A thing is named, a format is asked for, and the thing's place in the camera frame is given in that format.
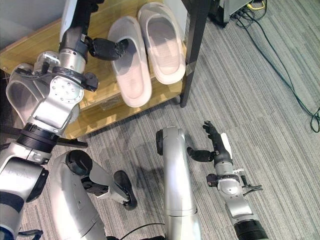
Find yellow cable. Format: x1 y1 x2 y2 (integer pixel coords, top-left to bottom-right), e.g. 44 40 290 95
246 0 266 11

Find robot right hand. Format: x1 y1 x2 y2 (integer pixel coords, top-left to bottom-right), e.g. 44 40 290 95
186 120 233 167

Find bamboo shoe rack black frame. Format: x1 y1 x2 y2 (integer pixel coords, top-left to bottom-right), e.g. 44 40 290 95
0 0 216 149

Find silver robot right leg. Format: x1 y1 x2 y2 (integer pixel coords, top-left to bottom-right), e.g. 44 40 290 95
155 126 204 240

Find long black floor cable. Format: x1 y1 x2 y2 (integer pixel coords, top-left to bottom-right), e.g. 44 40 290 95
231 8 320 133

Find silver robot left leg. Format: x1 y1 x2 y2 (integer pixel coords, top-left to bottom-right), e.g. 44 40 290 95
47 149 138 240

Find light grey slipper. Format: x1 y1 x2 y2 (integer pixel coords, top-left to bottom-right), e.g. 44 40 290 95
137 1 187 85
107 15 153 108
5 51 79 128

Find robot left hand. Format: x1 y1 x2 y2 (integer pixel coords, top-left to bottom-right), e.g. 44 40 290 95
59 0 130 62

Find silver robot leg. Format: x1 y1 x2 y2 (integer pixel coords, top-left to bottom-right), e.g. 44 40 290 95
155 126 204 240
47 149 138 240

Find grey equipment box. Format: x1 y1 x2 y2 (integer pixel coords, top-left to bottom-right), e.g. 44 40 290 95
207 0 252 28

